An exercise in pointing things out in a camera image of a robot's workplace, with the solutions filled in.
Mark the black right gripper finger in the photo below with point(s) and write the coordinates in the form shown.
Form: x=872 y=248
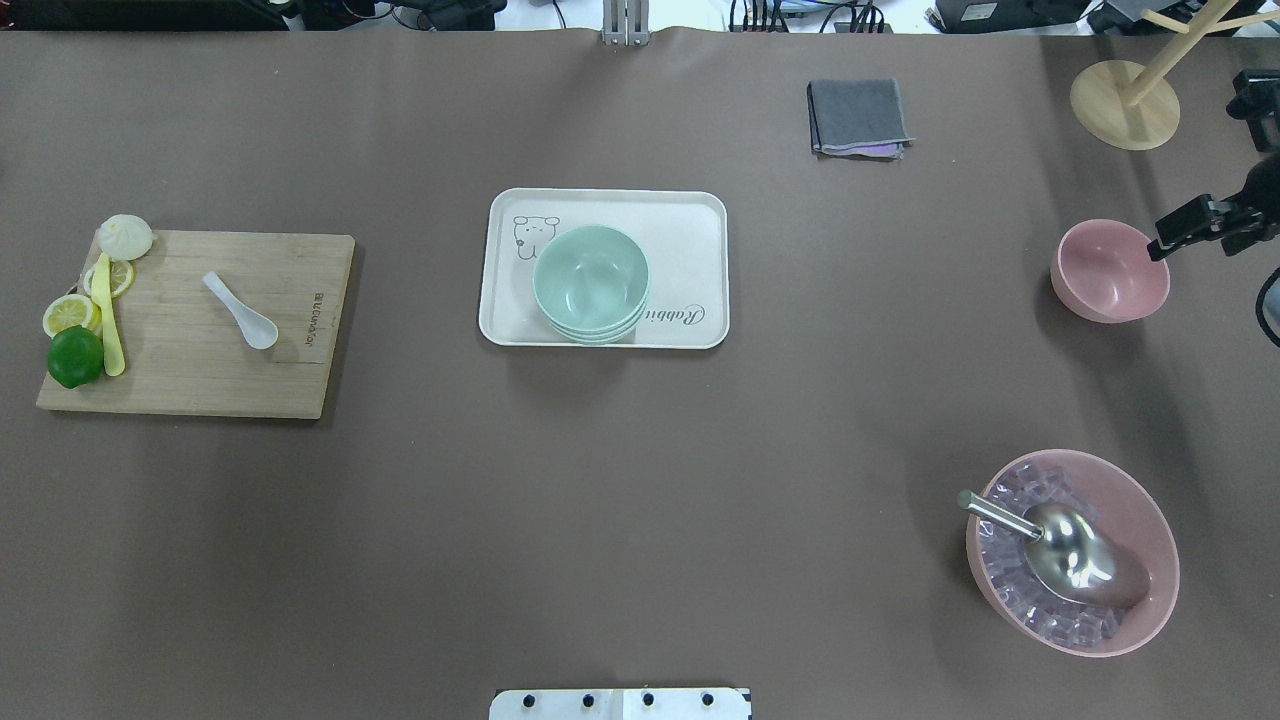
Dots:
x=1191 y=223

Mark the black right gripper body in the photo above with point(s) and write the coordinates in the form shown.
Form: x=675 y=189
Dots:
x=1236 y=217

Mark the small pink bowl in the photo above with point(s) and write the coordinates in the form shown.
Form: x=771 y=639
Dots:
x=1101 y=271

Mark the white ceramic spoon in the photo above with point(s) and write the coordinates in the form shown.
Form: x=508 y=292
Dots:
x=257 y=331

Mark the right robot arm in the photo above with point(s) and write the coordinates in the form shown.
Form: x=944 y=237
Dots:
x=1261 y=191

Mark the large pink ice bowl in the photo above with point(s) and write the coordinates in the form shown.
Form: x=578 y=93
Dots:
x=1115 y=503

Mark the wooden mug tree stand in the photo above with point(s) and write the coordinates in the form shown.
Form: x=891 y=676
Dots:
x=1131 y=106

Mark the folded grey cloth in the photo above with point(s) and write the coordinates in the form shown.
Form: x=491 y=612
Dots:
x=857 y=118

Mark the metal scoop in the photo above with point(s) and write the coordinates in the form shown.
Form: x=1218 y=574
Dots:
x=1071 y=558

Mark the cream rabbit tray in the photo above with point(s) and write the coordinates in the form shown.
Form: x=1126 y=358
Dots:
x=684 y=235

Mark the stacked green bowls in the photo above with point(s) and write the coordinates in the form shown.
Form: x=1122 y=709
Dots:
x=592 y=284

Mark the bamboo cutting board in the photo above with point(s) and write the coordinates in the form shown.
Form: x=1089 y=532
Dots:
x=184 y=353

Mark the white toy steamed bun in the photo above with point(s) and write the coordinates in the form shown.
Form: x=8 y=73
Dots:
x=124 y=237

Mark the lemon slice under knife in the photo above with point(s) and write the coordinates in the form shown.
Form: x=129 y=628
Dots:
x=121 y=278

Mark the yellow plastic knife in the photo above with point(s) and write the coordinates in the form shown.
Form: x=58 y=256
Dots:
x=100 y=293

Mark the green lime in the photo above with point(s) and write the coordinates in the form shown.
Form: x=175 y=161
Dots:
x=75 y=357

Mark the aluminium frame post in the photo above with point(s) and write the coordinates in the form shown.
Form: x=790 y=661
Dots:
x=625 y=23

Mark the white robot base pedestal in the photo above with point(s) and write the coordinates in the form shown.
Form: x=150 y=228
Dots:
x=623 y=703

